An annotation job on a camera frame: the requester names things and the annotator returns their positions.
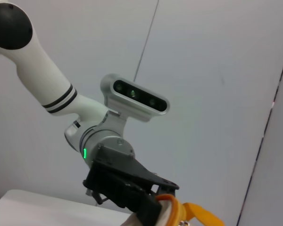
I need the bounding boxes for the beige orange bear food bag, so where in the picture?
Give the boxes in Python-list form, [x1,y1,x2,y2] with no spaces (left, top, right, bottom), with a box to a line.
[122,193,227,226]

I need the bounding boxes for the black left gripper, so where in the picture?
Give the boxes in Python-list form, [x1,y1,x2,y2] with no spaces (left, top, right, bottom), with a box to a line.
[82,144,180,223]

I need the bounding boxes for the silver left wrist depth camera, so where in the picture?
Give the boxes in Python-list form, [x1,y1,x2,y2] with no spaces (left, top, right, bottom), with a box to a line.
[100,73,170,123]

